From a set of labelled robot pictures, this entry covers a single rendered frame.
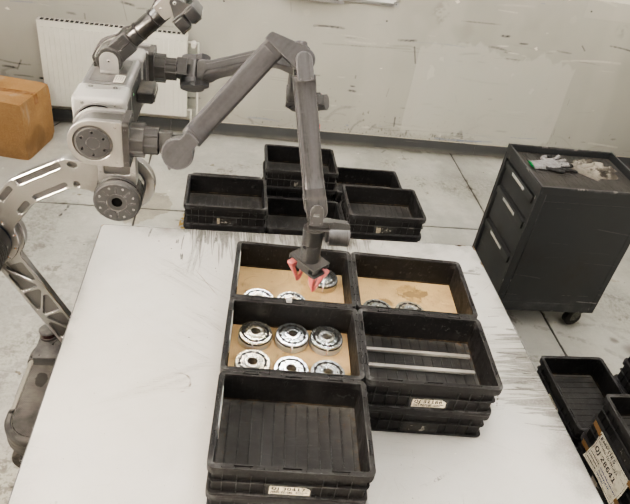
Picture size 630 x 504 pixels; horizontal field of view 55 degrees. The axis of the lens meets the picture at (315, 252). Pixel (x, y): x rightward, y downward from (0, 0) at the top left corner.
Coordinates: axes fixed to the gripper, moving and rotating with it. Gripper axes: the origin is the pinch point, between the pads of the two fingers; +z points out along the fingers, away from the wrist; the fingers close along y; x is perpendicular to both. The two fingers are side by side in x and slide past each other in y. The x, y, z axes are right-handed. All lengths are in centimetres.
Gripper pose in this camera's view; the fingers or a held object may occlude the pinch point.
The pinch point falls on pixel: (305, 283)
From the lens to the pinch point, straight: 174.7
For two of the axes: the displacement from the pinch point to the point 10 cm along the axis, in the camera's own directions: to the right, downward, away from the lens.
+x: -7.1, 3.5, -6.2
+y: -7.0, -4.9, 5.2
